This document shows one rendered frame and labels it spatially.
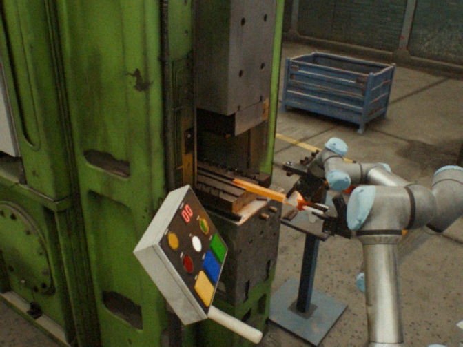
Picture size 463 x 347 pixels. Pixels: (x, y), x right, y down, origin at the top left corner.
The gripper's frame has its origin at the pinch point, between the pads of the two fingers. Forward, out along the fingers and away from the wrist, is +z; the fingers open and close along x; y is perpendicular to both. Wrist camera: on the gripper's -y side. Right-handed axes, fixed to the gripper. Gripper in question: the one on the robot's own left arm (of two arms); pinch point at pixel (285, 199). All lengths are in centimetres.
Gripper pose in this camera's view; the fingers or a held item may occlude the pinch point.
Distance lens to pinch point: 180.8
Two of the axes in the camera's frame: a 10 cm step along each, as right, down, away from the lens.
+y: 7.0, 6.8, -2.1
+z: -4.3, 6.4, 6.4
